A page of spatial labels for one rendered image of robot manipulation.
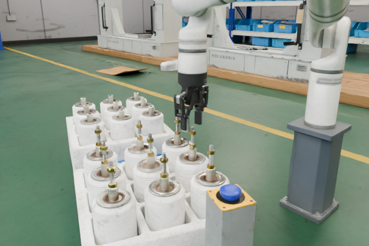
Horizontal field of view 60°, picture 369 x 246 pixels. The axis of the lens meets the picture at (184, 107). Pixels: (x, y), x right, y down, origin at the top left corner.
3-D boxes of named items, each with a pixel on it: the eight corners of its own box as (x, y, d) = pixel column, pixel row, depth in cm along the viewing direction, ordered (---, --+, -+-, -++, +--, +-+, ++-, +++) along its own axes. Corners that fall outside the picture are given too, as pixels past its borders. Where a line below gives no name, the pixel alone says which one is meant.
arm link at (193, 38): (194, 48, 86) (173, 51, 80) (195, -13, 82) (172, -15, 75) (216, 50, 82) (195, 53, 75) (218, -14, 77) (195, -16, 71)
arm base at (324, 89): (312, 117, 107) (318, 67, 102) (340, 124, 101) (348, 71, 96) (298, 123, 102) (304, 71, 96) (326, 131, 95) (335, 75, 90)
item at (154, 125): (160, 148, 139) (158, 108, 133) (167, 157, 130) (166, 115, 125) (138, 152, 135) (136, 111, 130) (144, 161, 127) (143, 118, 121)
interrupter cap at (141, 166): (140, 175, 80) (140, 173, 80) (134, 162, 87) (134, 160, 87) (168, 171, 83) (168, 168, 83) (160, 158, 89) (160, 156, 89)
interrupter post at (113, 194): (121, 199, 70) (120, 185, 69) (112, 203, 69) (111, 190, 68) (114, 195, 72) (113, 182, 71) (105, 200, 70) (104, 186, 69)
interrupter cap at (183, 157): (175, 163, 87) (175, 161, 87) (183, 152, 94) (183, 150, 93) (202, 167, 85) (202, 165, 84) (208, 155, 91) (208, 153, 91)
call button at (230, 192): (234, 190, 62) (234, 181, 62) (245, 201, 59) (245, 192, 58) (216, 195, 61) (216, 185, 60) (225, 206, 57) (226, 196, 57)
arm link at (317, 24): (308, -21, 75) (353, -22, 71) (312, 22, 100) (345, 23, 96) (302, 17, 75) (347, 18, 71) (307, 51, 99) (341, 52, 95)
